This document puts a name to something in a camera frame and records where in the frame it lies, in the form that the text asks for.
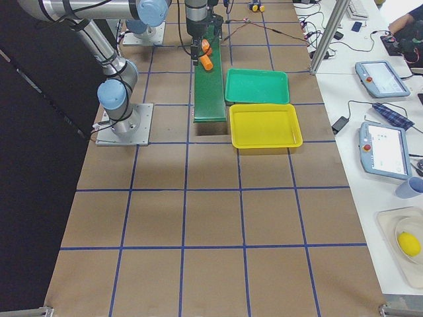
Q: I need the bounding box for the beige tray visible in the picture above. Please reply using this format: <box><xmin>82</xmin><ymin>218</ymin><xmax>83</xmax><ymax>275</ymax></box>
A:
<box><xmin>376</xmin><ymin>207</ymin><xmax>422</xmax><ymax>289</ymax></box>

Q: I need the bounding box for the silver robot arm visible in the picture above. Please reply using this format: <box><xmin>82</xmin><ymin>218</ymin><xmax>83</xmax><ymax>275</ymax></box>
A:
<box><xmin>19</xmin><ymin>1</ymin><xmax>171</xmax><ymax>136</ymax></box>
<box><xmin>126</xmin><ymin>20</ymin><xmax>156</xmax><ymax>36</ymax></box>

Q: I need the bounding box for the near blue teach pendant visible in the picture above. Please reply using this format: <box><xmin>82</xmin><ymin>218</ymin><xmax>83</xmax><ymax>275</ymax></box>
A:
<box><xmin>358</xmin><ymin>122</ymin><xmax>412</xmax><ymax>180</ymax></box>

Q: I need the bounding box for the blue plastic cup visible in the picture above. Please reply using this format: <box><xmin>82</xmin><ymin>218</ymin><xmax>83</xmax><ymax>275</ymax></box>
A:
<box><xmin>395</xmin><ymin>177</ymin><xmax>423</xmax><ymax>199</ymax></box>

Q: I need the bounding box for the aluminium frame post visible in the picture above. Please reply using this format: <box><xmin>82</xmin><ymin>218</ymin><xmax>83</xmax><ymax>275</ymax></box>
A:
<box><xmin>309</xmin><ymin>0</ymin><xmax>349</xmax><ymax>75</ymax></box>

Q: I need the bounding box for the white keyboard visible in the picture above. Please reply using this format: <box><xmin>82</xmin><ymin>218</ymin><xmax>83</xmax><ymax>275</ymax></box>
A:
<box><xmin>346</xmin><ymin>0</ymin><xmax>369</xmax><ymax>20</ymax></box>

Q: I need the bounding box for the orange cylinder with 4680 text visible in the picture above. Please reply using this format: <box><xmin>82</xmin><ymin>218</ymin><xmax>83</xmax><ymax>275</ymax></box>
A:
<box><xmin>201</xmin><ymin>39</ymin><xmax>213</xmax><ymax>55</ymax></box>

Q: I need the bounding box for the yellow plastic tray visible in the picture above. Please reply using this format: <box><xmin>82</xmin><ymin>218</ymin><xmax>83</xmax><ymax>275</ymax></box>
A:
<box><xmin>229</xmin><ymin>104</ymin><xmax>303</xmax><ymax>149</ymax></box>

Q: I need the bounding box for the plain orange cylinder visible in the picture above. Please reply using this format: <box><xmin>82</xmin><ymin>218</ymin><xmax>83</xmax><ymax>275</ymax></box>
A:
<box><xmin>199</xmin><ymin>54</ymin><xmax>213</xmax><ymax>71</ymax></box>

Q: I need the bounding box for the black power adapter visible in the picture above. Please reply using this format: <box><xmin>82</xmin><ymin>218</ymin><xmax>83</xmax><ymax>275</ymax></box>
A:
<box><xmin>331</xmin><ymin>116</ymin><xmax>349</xmax><ymax>135</ymax></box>

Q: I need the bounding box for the white bowl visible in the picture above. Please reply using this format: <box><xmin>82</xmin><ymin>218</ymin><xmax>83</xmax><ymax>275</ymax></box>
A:
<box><xmin>395</xmin><ymin>216</ymin><xmax>422</xmax><ymax>265</ymax></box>

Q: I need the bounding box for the green plastic tray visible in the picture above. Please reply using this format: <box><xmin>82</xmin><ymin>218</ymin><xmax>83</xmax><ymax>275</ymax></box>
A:
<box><xmin>225</xmin><ymin>68</ymin><xmax>290</xmax><ymax>104</ymax></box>

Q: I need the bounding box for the green conveyor belt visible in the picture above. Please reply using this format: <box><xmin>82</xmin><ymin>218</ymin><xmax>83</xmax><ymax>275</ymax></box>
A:
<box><xmin>194</xmin><ymin>26</ymin><xmax>227</xmax><ymax>123</ymax></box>

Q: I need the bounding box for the far blue teach pendant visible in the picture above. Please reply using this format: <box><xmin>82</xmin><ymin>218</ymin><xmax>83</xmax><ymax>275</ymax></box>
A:
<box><xmin>355</xmin><ymin>61</ymin><xmax>410</xmax><ymax>98</ymax></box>

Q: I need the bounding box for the blue plaid cloth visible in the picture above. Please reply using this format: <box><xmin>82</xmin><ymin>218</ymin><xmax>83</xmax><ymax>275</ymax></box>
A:
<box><xmin>372</xmin><ymin>103</ymin><xmax>414</xmax><ymax>130</ymax></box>

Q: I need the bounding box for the blue phone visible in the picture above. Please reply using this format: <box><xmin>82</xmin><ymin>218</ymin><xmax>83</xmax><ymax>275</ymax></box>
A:
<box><xmin>351</xmin><ymin>21</ymin><xmax>362</xmax><ymax>32</ymax></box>

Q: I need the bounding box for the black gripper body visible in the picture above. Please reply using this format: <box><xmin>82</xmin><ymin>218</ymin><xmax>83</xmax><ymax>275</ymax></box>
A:
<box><xmin>184</xmin><ymin>0</ymin><xmax>223</xmax><ymax>40</ymax></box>

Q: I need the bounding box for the red black wire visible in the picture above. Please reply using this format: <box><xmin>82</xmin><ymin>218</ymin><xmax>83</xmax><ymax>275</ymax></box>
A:
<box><xmin>221</xmin><ymin>18</ymin><xmax>311</xmax><ymax>44</ymax></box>

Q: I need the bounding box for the blue teach pendant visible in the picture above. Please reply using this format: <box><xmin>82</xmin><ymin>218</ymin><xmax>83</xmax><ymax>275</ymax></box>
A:
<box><xmin>355</xmin><ymin>61</ymin><xmax>410</xmax><ymax>98</ymax></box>
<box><xmin>358</xmin><ymin>122</ymin><xmax>412</xmax><ymax>180</ymax></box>

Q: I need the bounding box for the yellow lemon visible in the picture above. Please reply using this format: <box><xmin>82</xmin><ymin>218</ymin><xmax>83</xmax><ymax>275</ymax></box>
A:
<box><xmin>397</xmin><ymin>232</ymin><xmax>422</xmax><ymax>257</ymax></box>

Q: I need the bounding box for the person in dark clothes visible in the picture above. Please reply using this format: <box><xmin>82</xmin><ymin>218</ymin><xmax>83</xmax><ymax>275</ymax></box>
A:
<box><xmin>389</xmin><ymin>5</ymin><xmax>422</xmax><ymax>42</ymax></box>

